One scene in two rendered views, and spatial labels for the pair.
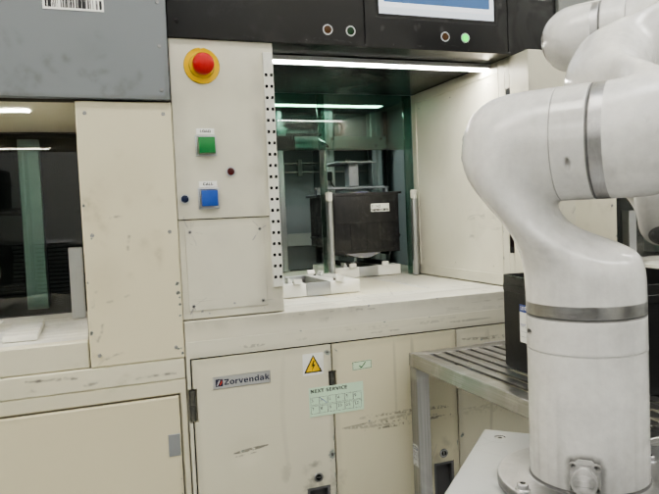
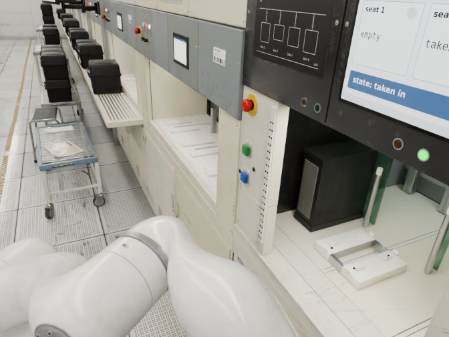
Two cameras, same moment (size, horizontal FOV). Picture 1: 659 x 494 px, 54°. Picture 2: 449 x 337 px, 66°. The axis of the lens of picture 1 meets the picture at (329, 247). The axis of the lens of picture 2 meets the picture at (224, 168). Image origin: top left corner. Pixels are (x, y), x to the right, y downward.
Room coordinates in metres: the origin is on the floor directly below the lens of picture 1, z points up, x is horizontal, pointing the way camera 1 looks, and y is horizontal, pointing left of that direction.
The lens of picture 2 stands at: (1.06, -0.80, 1.65)
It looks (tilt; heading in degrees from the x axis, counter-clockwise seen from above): 27 degrees down; 84
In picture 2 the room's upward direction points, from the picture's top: 2 degrees clockwise
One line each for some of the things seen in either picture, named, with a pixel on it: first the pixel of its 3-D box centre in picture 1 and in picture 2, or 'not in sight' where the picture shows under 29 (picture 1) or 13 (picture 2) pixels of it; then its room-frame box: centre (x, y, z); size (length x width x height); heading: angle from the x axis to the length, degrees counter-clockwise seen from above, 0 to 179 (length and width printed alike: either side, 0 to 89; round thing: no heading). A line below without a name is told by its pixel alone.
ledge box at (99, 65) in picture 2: not in sight; (104, 75); (0.25, 2.50, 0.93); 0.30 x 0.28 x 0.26; 107
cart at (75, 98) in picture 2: not in sight; (63, 109); (-0.60, 3.68, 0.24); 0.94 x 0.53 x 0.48; 110
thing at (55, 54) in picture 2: not in sight; (54, 65); (-0.50, 3.38, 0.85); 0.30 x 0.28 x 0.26; 109
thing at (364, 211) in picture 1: (353, 213); not in sight; (2.00, -0.08, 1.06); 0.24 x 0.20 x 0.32; 110
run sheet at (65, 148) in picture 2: not in sight; (63, 148); (0.00, 1.92, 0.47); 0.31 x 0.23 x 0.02; 132
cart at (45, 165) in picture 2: not in sight; (69, 163); (-0.04, 2.09, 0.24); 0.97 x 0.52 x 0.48; 113
